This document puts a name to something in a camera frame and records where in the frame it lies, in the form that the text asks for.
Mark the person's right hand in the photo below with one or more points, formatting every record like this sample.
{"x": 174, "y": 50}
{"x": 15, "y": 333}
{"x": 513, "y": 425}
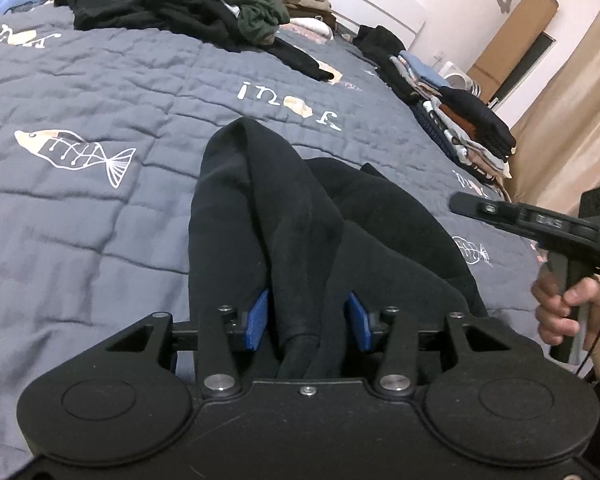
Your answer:
{"x": 554, "y": 309}

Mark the white pillow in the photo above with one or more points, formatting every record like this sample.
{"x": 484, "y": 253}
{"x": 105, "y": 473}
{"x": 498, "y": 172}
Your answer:
{"x": 314, "y": 25}

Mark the black clothes pile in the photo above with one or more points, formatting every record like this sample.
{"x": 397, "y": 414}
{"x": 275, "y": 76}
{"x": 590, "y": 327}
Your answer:
{"x": 206, "y": 20}

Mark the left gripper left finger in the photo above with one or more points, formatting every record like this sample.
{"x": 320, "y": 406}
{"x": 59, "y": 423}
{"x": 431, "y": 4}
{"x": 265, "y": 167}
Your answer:
{"x": 223, "y": 331}

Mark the white headboard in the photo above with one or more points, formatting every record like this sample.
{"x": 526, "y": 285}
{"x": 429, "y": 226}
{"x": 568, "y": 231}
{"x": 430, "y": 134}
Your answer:
{"x": 375, "y": 0}

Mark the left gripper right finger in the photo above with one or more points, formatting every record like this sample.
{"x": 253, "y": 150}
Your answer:
{"x": 388, "y": 340}

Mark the far folded clothes stack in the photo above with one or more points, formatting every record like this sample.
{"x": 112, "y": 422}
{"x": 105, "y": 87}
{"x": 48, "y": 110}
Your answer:
{"x": 408, "y": 77}

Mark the black sweatshirt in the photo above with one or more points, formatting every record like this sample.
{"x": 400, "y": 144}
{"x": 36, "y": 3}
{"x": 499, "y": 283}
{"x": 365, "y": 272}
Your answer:
{"x": 309, "y": 234}

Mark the beige curtain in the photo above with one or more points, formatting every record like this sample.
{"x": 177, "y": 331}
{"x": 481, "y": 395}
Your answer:
{"x": 558, "y": 154}

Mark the near folded clothes stack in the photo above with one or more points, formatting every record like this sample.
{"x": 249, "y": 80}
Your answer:
{"x": 467, "y": 132}

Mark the folded clothes stack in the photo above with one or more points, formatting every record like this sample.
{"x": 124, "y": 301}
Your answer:
{"x": 467, "y": 132}
{"x": 408, "y": 77}

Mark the grey quilted bedspread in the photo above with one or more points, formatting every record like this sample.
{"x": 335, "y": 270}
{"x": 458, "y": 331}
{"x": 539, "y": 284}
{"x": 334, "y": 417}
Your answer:
{"x": 101, "y": 140}

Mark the white box fan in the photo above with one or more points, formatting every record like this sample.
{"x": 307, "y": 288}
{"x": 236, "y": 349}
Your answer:
{"x": 458, "y": 79}

